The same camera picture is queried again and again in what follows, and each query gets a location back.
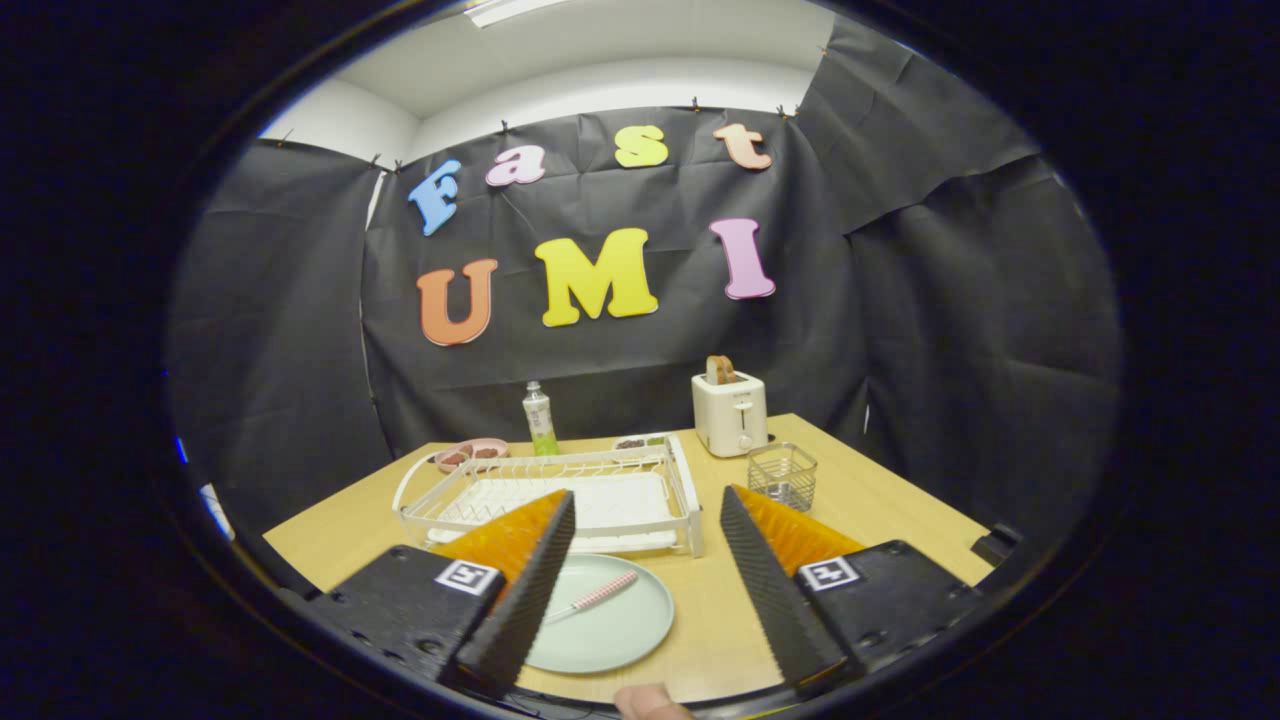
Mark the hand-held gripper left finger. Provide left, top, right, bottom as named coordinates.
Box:
left=295, top=488, right=578, bottom=701

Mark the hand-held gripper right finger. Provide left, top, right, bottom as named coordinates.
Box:
left=718, top=484, right=989, bottom=696

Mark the pink-handled metal spoon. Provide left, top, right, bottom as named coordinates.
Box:
left=540, top=570, right=639, bottom=626

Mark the light green plate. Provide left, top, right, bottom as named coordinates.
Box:
left=520, top=553, right=676, bottom=676

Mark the metal wire basket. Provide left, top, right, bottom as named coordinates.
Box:
left=746, top=442, right=819, bottom=513

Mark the white wire dish rack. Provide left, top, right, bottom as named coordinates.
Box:
left=392, top=432, right=705, bottom=559

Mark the pink plate with food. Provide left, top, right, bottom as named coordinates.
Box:
left=433, top=437, right=511, bottom=474

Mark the green drink bottle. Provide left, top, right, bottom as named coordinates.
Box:
left=522, top=380, right=561, bottom=457

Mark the white toaster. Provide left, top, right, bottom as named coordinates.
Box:
left=691, top=372, right=770, bottom=459

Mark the ceiling light panel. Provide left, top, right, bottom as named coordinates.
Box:
left=463, top=0, right=576, bottom=28

